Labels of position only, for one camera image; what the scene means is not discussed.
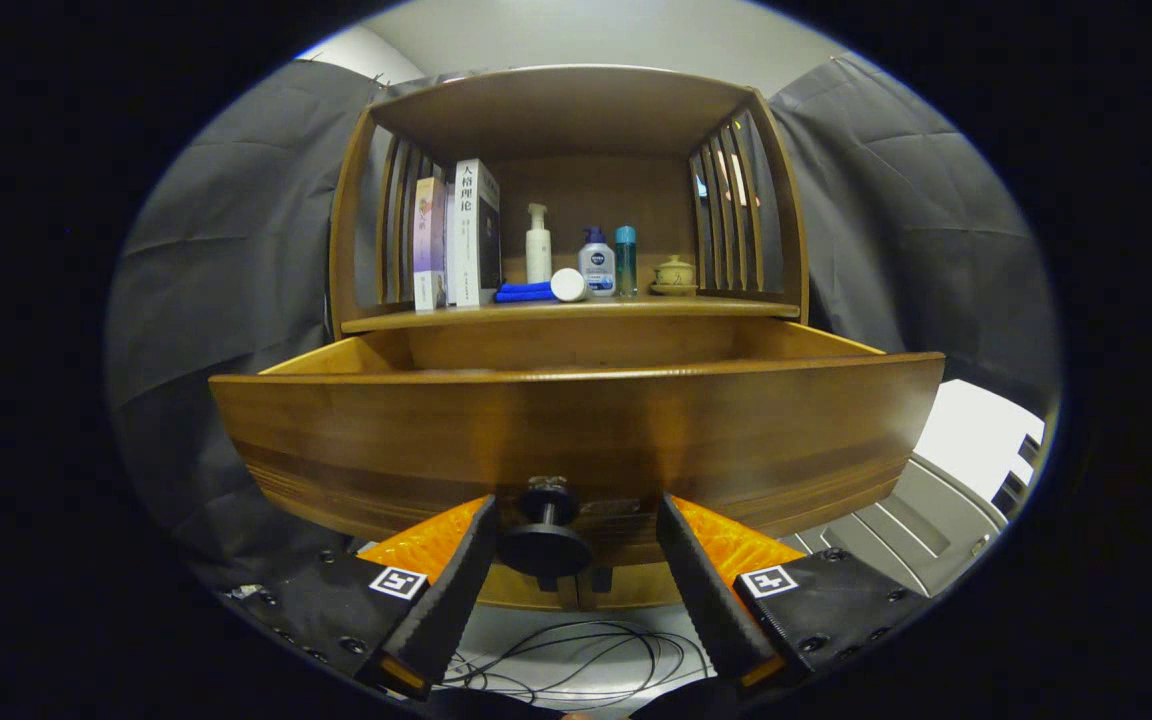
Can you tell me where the white table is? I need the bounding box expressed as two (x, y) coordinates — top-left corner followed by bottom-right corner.
(911, 378), (1047, 506)

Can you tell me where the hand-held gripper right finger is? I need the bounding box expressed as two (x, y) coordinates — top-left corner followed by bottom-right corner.
(656, 492), (937, 691)

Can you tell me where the wooden countertop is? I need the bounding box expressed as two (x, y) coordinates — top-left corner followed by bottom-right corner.
(341, 295), (802, 336)

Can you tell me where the grey slatted chair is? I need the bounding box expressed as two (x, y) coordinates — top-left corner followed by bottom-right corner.
(791, 430), (1047, 576)

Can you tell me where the black drawer knob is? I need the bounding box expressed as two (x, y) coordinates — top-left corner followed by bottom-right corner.
(498, 476), (595, 579)

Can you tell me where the thick white black book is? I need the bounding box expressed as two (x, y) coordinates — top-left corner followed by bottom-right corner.
(453, 158), (503, 308)

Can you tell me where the wooden cabinet door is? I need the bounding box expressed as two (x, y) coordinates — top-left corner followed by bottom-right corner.
(574, 562), (707, 611)
(481, 565), (577, 613)

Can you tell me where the purple book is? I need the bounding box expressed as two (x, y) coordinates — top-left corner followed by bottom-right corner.
(413, 177), (448, 311)

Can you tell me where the black cable bundle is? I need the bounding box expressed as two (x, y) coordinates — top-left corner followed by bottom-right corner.
(436, 620), (712, 711)

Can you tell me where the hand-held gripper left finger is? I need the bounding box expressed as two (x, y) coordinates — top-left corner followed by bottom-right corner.
(221, 493), (502, 701)

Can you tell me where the beige lidded teacup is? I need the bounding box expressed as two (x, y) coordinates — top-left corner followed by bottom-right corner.
(649, 255), (699, 297)

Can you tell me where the thin white book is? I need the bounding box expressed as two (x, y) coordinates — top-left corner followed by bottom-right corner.
(444, 185), (458, 307)

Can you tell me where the teal bottle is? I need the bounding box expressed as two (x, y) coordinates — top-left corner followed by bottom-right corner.
(615, 225), (638, 298)

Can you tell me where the brown wooden drawer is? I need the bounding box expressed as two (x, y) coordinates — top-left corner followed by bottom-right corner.
(208, 328), (947, 566)

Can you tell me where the black backdrop cloth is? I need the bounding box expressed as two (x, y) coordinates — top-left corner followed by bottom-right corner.
(104, 55), (1062, 591)

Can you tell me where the white pump bottle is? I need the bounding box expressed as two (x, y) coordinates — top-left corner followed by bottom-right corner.
(525, 203), (553, 285)

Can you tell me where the white bottle blue cap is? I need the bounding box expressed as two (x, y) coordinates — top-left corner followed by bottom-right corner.
(578, 227), (617, 298)

